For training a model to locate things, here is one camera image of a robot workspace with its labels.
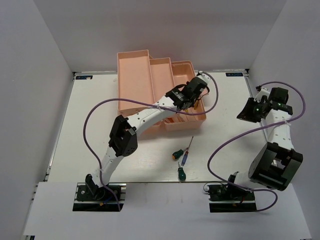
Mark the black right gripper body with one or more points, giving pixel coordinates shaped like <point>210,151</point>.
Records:
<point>263,103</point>

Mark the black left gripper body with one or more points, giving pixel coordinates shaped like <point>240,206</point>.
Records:
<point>193,101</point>

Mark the pink plastic toolbox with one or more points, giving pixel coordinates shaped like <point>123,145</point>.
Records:
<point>145,80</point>

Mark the green orange handled screwdriver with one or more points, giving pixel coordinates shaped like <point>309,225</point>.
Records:
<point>177,154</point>

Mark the blue handled screwdriver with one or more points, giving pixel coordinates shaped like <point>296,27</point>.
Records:
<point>185,156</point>

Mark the yellow long nose pliers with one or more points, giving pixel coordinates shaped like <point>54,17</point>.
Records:
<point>196,104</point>

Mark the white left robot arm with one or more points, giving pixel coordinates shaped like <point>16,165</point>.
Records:
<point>123,137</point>

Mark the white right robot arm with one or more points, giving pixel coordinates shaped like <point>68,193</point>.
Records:
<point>276,164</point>

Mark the black blue lock sticker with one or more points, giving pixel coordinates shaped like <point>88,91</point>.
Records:
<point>234,74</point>

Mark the stubby green screwdriver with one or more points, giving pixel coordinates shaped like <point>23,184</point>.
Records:
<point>181,173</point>

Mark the left blue table sticker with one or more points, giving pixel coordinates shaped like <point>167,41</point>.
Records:
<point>83,77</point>

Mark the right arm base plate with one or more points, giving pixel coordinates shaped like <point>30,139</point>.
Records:
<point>225,198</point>

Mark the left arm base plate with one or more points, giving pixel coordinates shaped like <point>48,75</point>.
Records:
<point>104,201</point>

